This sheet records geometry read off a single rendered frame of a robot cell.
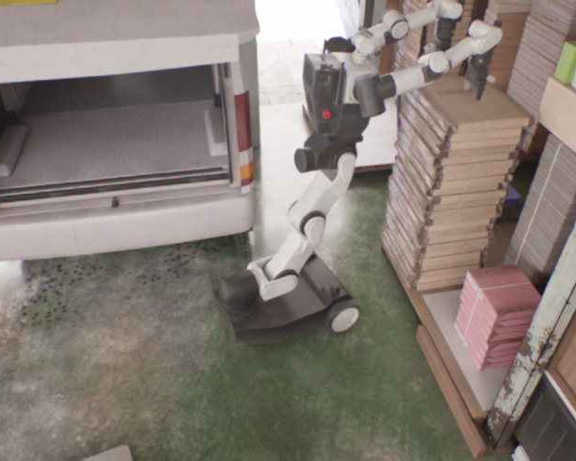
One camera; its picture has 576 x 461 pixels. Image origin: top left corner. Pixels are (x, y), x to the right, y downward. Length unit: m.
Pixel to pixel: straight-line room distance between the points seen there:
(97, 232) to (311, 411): 1.39
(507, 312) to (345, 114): 1.10
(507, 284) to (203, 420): 1.51
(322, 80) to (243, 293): 1.08
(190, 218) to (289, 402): 1.06
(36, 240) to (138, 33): 1.80
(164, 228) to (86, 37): 1.64
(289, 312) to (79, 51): 1.73
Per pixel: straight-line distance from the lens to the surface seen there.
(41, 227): 2.91
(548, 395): 2.24
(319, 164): 2.32
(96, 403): 2.71
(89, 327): 3.02
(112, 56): 1.35
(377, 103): 2.06
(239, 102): 2.61
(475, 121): 2.44
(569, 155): 2.49
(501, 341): 2.60
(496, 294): 2.52
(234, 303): 2.60
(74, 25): 1.40
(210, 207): 2.79
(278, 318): 2.65
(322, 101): 2.19
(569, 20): 4.05
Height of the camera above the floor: 2.16
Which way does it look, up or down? 39 degrees down
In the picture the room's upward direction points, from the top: straight up
